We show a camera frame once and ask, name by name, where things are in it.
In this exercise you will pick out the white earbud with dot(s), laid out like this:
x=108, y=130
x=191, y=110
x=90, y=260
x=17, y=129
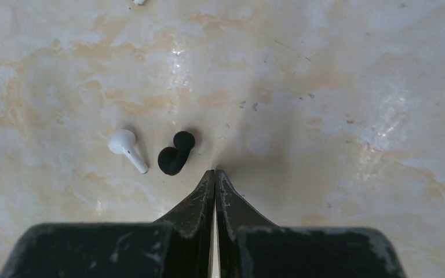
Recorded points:
x=122, y=143
x=139, y=2

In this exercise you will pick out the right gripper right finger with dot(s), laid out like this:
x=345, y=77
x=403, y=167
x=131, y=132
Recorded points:
x=250, y=245

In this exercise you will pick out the white earbud upper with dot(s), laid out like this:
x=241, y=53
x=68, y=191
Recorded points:
x=139, y=2

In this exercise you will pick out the black earbud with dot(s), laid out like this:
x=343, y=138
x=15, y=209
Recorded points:
x=172, y=159

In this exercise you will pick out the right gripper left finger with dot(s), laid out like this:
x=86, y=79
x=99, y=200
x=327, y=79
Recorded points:
x=178, y=244

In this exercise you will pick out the white earbud lower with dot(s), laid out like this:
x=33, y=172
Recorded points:
x=122, y=143

